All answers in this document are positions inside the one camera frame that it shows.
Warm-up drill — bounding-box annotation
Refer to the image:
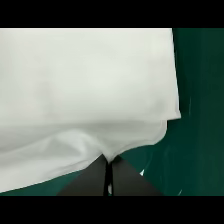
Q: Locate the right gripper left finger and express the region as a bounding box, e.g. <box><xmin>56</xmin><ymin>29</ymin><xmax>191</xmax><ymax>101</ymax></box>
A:
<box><xmin>55</xmin><ymin>154</ymin><xmax>108</xmax><ymax>197</ymax></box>

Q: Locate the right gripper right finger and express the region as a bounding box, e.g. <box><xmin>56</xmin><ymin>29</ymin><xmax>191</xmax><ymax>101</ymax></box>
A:
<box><xmin>110</xmin><ymin>155</ymin><xmax>164</xmax><ymax>197</ymax></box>

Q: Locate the white garment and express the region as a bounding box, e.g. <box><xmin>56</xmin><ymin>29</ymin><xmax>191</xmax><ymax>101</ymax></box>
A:
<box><xmin>0</xmin><ymin>27</ymin><xmax>183</xmax><ymax>194</ymax></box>

